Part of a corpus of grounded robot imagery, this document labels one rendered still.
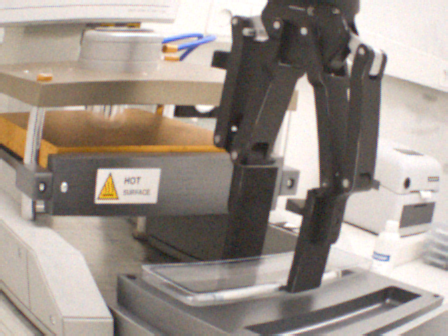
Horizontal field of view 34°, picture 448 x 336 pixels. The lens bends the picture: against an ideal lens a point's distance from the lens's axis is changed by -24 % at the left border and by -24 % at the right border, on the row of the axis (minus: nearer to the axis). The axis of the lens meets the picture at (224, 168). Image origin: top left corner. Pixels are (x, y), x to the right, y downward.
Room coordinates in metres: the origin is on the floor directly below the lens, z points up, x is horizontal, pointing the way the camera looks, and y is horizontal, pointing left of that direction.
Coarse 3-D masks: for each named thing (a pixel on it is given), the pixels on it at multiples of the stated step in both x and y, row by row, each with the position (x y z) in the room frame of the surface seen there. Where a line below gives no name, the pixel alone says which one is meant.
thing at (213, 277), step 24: (192, 264) 0.55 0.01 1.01; (216, 264) 0.56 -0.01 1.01; (240, 264) 0.57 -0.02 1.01; (264, 264) 0.58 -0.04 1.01; (288, 264) 0.58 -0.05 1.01; (336, 264) 0.59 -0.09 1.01; (360, 264) 0.60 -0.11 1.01; (192, 288) 0.50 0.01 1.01; (216, 288) 0.51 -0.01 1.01; (240, 288) 0.51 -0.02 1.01
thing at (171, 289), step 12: (168, 264) 0.54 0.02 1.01; (180, 264) 0.55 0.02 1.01; (144, 276) 0.52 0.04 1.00; (156, 276) 0.51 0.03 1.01; (324, 276) 0.56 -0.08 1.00; (336, 276) 0.57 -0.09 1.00; (348, 276) 0.59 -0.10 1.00; (168, 288) 0.50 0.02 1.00; (180, 288) 0.49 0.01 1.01; (252, 288) 0.54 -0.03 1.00; (264, 288) 0.52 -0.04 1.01; (276, 288) 0.53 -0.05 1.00; (180, 300) 0.49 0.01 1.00; (192, 300) 0.49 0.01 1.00; (204, 300) 0.49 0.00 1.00; (216, 300) 0.50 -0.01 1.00; (228, 300) 0.50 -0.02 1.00; (240, 300) 0.51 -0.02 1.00
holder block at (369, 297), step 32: (128, 288) 0.52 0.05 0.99; (320, 288) 0.56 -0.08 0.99; (352, 288) 0.57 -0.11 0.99; (384, 288) 0.57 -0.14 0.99; (416, 288) 0.57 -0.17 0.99; (160, 320) 0.49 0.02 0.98; (192, 320) 0.47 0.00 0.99; (224, 320) 0.47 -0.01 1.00; (256, 320) 0.48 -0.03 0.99; (288, 320) 0.49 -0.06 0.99; (320, 320) 0.52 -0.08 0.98; (352, 320) 0.53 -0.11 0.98; (384, 320) 0.49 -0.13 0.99
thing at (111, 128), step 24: (0, 120) 0.70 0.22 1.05; (24, 120) 0.69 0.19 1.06; (48, 120) 0.71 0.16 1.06; (72, 120) 0.73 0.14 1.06; (96, 120) 0.71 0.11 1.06; (120, 120) 0.72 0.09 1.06; (144, 120) 0.78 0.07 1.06; (168, 120) 0.80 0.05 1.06; (0, 144) 0.70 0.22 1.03; (24, 144) 0.65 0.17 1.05; (48, 144) 0.61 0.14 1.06; (72, 144) 0.61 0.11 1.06; (96, 144) 0.63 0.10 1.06; (120, 144) 0.64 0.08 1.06; (144, 144) 0.66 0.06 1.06; (168, 144) 0.68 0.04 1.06; (192, 144) 0.69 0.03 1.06
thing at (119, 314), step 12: (108, 300) 0.53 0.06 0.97; (120, 312) 0.51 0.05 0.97; (432, 312) 0.46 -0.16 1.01; (444, 312) 0.46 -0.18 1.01; (120, 324) 0.51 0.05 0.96; (132, 324) 0.50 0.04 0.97; (144, 324) 0.50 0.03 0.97; (408, 324) 0.43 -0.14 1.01; (420, 324) 0.44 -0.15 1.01; (432, 324) 0.45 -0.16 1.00; (444, 324) 0.47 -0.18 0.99
